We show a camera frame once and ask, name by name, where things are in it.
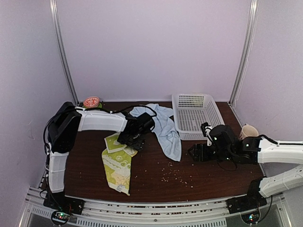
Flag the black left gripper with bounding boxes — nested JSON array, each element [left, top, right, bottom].
[[117, 132, 145, 152]]

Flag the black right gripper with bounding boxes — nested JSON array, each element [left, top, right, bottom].
[[188, 143, 235, 163]]

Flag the green patterned towel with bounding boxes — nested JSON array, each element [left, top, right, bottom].
[[101, 132, 138, 196]]

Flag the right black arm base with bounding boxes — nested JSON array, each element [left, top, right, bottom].
[[226, 178, 267, 214]]

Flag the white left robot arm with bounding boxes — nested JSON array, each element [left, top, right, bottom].
[[43, 102, 157, 210]]

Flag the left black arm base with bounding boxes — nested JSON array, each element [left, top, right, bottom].
[[43, 190, 85, 215]]

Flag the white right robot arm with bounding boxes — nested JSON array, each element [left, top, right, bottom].
[[188, 123, 303, 209]]

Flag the light blue towel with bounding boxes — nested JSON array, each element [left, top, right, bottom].
[[130, 104, 182, 162]]

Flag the white plastic basket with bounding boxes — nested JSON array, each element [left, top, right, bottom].
[[171, 93, 225, 140]]

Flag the green plate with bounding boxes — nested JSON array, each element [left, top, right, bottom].
[[82, 102, 102, 109]]

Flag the red patterned bowl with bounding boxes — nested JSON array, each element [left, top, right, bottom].
[[83, 96, 100, 108]]

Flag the beige patterned mug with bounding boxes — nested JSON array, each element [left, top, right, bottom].
[[239, 124, 259, 140]]

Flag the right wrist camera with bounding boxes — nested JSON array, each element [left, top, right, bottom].
[[201, 122, 213, 147]]

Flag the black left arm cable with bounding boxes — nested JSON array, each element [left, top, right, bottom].
[[99, 105, 158, 132]]

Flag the aluminium front rail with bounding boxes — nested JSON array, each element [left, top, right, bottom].
[[17, 187, 294, 227]]

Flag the left aluminium frame post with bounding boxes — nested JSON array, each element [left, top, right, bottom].
[[49, 0, 79, 104]]

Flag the aluminium frame post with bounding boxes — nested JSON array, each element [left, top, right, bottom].
[[229, 0, 259, 107], [49, 0, 79, 104]]

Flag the right aluminium frame post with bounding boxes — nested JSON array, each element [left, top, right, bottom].
[[229, 0, 259, 107]]

